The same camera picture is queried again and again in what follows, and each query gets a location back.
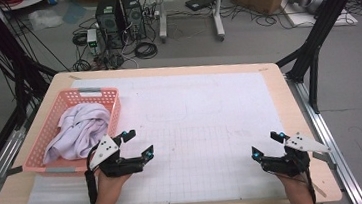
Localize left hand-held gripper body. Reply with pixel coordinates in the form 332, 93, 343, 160
84, 131, 148, 180

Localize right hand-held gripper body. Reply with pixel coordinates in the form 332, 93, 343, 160
257, 129, 333, 181

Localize lavender printed towel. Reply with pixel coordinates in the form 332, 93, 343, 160
37, 100, 116, 164

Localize pink plastic basket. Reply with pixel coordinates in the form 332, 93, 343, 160
15, 83, 129, 184

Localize person's right hand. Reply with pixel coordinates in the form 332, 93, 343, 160
275, 168, 314, 197

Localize person's left hand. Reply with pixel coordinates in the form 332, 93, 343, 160
94, 166, 136, 204

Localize thin wooden stick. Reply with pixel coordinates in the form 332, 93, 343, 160
311, 182, 328, 200

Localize white grid mat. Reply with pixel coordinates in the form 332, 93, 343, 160
13, 58, 311, 204

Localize white device with green light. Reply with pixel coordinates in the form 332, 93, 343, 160
85, 28, 100, 56

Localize large black computer tower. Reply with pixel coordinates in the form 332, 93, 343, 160
93, 0, 128, 52

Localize white floor board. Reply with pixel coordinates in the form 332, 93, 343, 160
281, 0, 359, 33

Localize slim black computer tower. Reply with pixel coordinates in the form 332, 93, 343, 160
120, 0, 148, 42

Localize white metal stand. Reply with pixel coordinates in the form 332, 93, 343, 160
155, 0, 231, 48

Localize clear plastic bag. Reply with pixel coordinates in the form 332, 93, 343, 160
28, 6, 64, 32

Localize black flat box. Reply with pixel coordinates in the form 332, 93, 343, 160
184, 0, 219, 13

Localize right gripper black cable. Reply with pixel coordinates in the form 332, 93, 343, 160
304, 166, 317, 204

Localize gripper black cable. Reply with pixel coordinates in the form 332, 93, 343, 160
304, 166, 317, 204
82, 146, 101, 204

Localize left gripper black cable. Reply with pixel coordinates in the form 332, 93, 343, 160
82, 146, 101, 204

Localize grey metal bracket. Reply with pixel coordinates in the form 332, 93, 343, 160
312, 149, 338, 172

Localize long aluminium rail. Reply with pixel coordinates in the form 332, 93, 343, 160
285, 68, 362, 204

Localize coiled black cable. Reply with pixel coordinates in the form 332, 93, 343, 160
133, 40, 160, 61

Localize black metal frame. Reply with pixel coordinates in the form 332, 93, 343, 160
269, 0, 362, 119

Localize black frame with cables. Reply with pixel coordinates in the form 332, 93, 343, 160
0, 0, 64, 130

